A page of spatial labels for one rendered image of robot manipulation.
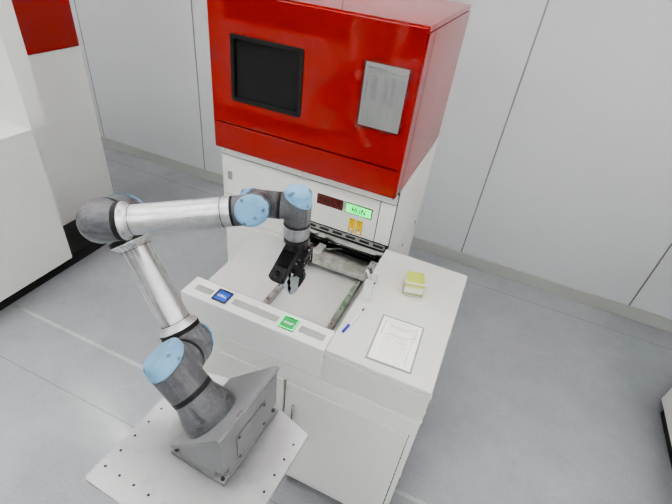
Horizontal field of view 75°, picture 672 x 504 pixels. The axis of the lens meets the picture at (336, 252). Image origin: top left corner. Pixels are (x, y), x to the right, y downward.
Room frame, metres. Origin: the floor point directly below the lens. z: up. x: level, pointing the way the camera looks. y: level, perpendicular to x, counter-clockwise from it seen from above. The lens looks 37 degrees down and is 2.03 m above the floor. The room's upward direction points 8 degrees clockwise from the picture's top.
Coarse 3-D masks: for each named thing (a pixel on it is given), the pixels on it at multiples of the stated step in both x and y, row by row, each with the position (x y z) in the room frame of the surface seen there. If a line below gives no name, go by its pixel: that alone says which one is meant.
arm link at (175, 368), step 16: (160, 352) 0.72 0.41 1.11; (176, 352) 0.71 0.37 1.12; (192, 352) 0.75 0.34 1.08; (144, 368) 0.68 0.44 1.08; (160, 368) 0.67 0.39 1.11; (176, 368) 0.68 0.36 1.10; (192, 368) 0.70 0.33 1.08; (160, 384) 0.65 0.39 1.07; (176, 384) 0.65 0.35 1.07; (192, 384) 0.67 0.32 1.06; (176, 400) 0.63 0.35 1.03
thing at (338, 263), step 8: (328, 256) 1.51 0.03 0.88; (336, 256) 1.52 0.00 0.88; (320, 264) 1.47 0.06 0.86; (328, 264) 1.46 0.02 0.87; (336, 264) 1.46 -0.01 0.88; (344, 264) 1.47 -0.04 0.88; (352, 264) 1.47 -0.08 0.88; (360, 264) 1.48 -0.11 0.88; (344, 272) 1.43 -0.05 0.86; (352, 272) 1.42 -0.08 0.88; (360, 272) 1.43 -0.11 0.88
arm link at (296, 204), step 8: (296, 184) 1.04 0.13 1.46; (288, 192) 1.00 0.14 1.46; (296, 192) 1.00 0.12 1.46; (304, 192) 1.01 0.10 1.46; (280, 200) 1.00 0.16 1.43; (288, 200) 0.99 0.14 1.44; (296, 200) 0.99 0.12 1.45; (304, 200) 0.99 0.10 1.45; (280, 208) 0.98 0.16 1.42; (288, 208) 0.99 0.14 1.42; (296, 208) 0.99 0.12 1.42; (304, 208) 0.99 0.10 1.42; (280, 216) 0.99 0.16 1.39; (288, 216) 0.99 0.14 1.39; (296, 216) 0.99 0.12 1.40; (304, 216) 0.99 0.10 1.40; (288, 224) 0.99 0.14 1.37; (296, 224) 0.99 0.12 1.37; (304, 224) 0.99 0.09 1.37
